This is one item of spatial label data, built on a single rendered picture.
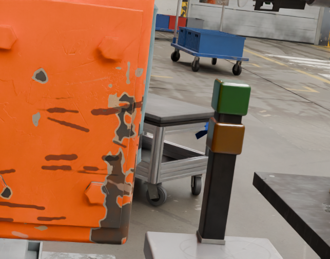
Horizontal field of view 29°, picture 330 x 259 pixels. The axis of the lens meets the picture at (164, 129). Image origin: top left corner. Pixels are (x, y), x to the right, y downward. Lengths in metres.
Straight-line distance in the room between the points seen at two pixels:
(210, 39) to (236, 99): 5.82
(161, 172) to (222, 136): 1.50
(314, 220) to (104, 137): 0.97
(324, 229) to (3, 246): 0.68
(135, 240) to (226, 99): 1.27
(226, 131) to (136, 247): 1.20
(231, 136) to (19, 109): 0.32
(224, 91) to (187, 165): 1.62
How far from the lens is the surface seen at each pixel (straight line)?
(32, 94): 0.56
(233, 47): 6.69
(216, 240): 0.84
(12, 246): 1.34
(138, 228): 2.11
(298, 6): 1.36
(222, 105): 0.78
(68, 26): 0.55
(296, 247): 2.16
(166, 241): 0.82
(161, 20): 10.34
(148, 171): 2.27
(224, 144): 0.79
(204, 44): 6.58
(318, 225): 1.46
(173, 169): 2.33
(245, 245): 0.85
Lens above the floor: 0.76
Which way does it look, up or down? 12 degrees down
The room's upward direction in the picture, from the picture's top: 7 degrees clockwise
